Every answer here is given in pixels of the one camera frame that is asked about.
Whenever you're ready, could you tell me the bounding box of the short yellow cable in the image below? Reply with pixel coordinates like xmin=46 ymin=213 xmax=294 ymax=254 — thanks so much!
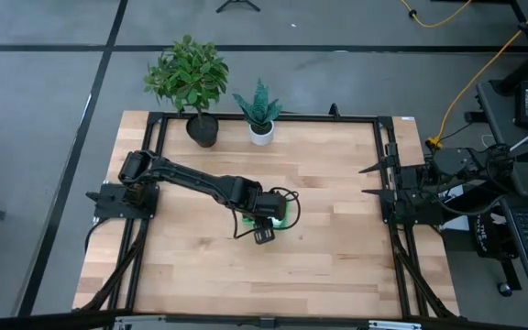
xmin=399 ymin=0 xmax=475 ymax=29

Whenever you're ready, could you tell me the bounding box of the silver camera mount bar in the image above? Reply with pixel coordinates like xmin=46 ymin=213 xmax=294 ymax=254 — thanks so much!
xmin=112 ymin=313 xmax=424 ymax=330

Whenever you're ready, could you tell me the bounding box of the black side desk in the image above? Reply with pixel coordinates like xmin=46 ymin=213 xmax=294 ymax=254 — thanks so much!
xmin=476 ymin=79 xmax=528 ymax=198

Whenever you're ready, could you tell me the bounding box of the spiky succulent in white pot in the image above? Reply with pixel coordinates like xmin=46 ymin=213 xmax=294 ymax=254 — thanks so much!
xmin=232 ymin=78 xmax=285 ymax=148

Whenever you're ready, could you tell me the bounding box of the black looped gripper cable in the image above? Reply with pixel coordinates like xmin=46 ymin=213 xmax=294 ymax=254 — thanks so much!
xmin=232 ymin=186 xmax=302 ymax=240

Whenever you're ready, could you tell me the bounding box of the long yellow extension cable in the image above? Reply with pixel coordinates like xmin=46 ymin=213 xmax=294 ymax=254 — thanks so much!
xmin=424 ymin=0 xmax=528 ymax=151

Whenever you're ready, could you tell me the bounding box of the green plastic basket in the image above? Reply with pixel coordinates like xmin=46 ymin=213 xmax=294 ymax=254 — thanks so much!
xmin=240 ymin=211 xmax=292 ymax=231

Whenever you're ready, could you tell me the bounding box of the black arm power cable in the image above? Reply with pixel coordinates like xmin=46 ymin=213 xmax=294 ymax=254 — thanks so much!
xmin=82 ymin=216 xmax=109 ymax=256

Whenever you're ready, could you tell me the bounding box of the black aluminium table frame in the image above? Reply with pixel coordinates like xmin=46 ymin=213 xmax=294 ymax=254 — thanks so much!
xmin=73 ymin=103 xmax=460 ymax=329

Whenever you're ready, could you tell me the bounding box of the leafy plant in black pot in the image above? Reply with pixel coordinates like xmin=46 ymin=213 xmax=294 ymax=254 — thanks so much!
xmin=143 ymin=34 xmax=230 ymax=149

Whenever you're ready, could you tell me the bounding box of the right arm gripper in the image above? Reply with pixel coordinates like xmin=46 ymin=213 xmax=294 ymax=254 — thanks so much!
xmin=358 ymin=142 xmax=419 ymax=222

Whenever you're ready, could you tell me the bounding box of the black bag with white print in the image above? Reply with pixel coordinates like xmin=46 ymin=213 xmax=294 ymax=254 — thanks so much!
xmin=468 ymin=214 xmax=506 ymax=259

